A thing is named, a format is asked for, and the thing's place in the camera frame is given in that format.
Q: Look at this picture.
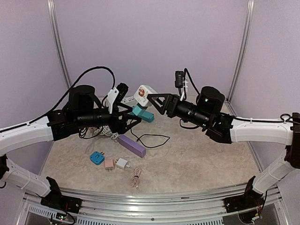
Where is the left aluminium corner post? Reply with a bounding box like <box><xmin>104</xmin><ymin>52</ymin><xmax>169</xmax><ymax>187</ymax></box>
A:
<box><xmin>47</xmin><ymin>0</ymin><xmax>72</xmax><ymax>88</ymax></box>

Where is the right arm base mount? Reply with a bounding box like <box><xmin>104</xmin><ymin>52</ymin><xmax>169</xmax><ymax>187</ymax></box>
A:
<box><xmin>223</xmin><ymin>176</ymin><xmax>264</xmax><ymax>213</ymax></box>

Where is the blue plug adapter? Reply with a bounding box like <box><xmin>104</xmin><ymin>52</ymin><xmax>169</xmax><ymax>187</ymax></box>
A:
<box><xmin>90</xmin><ymin>151</ymin><xmax>105</xmax><ymax>165</ymax></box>

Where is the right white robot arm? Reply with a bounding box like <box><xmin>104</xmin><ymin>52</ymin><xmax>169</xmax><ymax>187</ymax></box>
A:
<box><xmin>147</xmin><ymin>86</ymin><xmax>300</xmax><ymax>208</ymax></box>

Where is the pink white usb cable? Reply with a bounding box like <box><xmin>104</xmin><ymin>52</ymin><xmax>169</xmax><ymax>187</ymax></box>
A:
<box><xmin>125</xmin><ymin>164</ymin><xmax>143</xmax><ymax>189</ymax></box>

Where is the teal rectangular power block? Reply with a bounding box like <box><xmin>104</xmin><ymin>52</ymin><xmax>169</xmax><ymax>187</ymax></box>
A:
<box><xmin>129</xmin><ymin>111</ymin><xmax>154</xmax><ymax>123</ymax></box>

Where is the pink plug adapter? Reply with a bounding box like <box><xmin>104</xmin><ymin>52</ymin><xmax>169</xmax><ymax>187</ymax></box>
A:
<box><xmin>104</xmin><ymin>158</ymin><xmax>115</xmax><ymax>171</ymax></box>

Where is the right aluminium corner post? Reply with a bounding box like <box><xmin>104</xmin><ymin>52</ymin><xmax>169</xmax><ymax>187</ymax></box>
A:
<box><xmin>227</xmin><ymin>0</ymin><xmax>255</xmax><ymax>104</ymax></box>

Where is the aluminium corner post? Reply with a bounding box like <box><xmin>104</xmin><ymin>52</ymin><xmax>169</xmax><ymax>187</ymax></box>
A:
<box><xmin>227</xmin><ymin>0</ymin><xmax>255</xmax><ymax>104</ymax></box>
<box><xmin>47</xmin><ymin>0</ymin><xmax>72</xmax><ymax>88</ymax></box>

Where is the purple rectangular power block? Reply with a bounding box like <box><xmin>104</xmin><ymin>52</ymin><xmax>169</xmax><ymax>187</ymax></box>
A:
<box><xmin>117</xmin><ymin>135</ymin><xmax>146</xmax><ymax>158</ymax></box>

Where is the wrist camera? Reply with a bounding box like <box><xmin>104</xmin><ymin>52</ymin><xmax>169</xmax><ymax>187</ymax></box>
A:
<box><xmin>101</xmin><ymin>83</ymin><xmax>129</xmax><ymax>114</ymax></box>
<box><xmin>174</xmin><ymin>71</ymin><xmax>188</xmax><ymax>101</ymax></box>

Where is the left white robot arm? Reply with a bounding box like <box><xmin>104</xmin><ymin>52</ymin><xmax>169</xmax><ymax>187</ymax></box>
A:
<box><xmin>0</xmin><ymin>83</ymin><xmax>141</xmax><ymax>209</ymax></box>

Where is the white cube socket with sticker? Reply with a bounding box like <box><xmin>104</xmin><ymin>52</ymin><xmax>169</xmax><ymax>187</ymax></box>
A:
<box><xmin>133</xmin><ymin>84</ymin><xmax>157</xmax><ymax>107</ymax></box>

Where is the thin black cable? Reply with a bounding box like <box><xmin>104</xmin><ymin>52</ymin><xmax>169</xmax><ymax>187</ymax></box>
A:
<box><xmin>130</xmin><ymin>127</ymin><xmax>171</xmax><ymax>149</ymax></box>

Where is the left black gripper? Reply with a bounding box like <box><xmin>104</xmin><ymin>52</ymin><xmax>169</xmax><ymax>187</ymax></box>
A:
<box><xmin>75</xmin><ymin>103</ymin><xmax>142</xmax><ymax>134</ymax></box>

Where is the white usb charger plug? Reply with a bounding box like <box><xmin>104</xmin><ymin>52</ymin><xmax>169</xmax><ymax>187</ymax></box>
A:
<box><xmin>116</xmin><ymin>158</ymin><xmax>128</xmax><ymax>169</ymax></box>

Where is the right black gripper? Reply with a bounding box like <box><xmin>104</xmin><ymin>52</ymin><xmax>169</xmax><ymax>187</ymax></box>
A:
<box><xmin>147</xmin><ymin>93</ymin><xmax>210</xmax><ymax>129</ymax></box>

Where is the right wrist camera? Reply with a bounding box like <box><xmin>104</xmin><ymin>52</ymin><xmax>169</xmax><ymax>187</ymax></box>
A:
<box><xmin>174</xmin><ymin>71</ymin><xmax>188</xmax><ymax>101</ymax></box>

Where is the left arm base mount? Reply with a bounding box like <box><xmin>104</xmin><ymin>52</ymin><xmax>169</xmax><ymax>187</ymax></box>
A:
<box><xmin>41</xmin><ymin>177</ymin><xmax>82</xmax><ymax>214</ymax></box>

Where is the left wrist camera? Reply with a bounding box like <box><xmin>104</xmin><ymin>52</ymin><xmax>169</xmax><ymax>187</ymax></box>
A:
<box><xmin>101</xmin><ymin>83</ymin><xmax>129</xmax><ymax>114</ymax></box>

